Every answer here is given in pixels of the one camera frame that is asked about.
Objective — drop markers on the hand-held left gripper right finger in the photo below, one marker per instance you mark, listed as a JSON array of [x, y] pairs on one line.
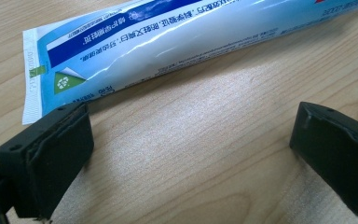
[[338, 155]]

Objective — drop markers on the blue and white toothpaste tube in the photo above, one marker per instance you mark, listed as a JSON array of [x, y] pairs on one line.
[[174, 37]]

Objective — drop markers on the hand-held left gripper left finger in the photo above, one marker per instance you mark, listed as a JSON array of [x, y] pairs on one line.
[[52, 161]]

